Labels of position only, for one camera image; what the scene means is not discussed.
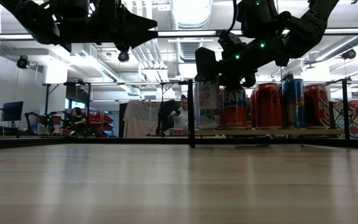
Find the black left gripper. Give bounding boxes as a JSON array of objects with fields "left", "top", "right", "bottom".
[{"left": 51, "top": 0, "right": 159, "bottom": 53}]

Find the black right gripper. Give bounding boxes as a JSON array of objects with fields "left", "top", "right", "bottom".
[{"left": 194, "top": 36, "right": 291, "bottom": 90}]

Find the red Fanta strawberry can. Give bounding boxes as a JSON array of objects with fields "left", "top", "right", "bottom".
[{"left": 219, "top": 85, "right": 248, "bottom": 130}]

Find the blue silver Red Bull can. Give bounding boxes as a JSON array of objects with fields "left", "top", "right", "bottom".
[{"left": 281, "top": 78, "right": 306, "bottom": 129}]

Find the red Coca-Cola can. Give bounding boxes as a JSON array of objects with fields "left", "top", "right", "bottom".
[{"left": 304, "top": 84, "right": 331, "bottom": 130}]

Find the black ceiling spotlight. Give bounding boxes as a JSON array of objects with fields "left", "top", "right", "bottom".
[
  {"left": 117, "top": 50, "right": 131, "bottom": 63},
  {"left": 341, "top": 49, "right": 357, "bottom": 60},
  {"left": 16, "top": 55, "right": 30, "bottom": 70}
]

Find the person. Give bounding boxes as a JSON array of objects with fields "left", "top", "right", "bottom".
[
  {"left": 68, "top": 107, "right": 88, "bottom": 137},
  {"left": 168, "top": 95, "right": 189, "bottom": 131}
]

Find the white cloth cover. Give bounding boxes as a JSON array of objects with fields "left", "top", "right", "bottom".
[{"left": 122, "top": 101, "right": 163, "bottom": 139}]

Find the black monitor on stand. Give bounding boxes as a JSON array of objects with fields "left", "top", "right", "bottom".
[{"left": 50, "top": 79, "right": 92, "bottom": 103}]

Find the red parts rack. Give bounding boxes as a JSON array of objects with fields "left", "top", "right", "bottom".
[{"left": 88, "top": 110, "right": 114, "bottom": 138}]

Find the small black computer monitor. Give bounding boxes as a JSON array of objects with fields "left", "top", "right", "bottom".
[{"left": 0, "top": 101, "right": 24, "bottom": 138}]

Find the ribbed silver ceiling duct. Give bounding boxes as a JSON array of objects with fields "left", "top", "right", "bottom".
[{"left": 169, "top": 0, "right": 214, "bottom": 63}]

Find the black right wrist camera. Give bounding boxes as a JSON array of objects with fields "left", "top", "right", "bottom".
[{"left": 218, "top": 30, "right": 246, "bottom": 52}]

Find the overhead frame beam with lights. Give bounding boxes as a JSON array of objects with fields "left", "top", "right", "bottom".
[{"left": 0, "top": 28, "right": 358, "bottom": 40}]

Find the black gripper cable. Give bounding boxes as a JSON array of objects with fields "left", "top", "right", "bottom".
[{"left": 228, "top": 0, "right": 239, "bottom": 34}]

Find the black aluminium table frame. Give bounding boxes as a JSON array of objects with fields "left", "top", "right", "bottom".
[{"left": 0, "top": 136, "right": 358, "bottom": 150}]

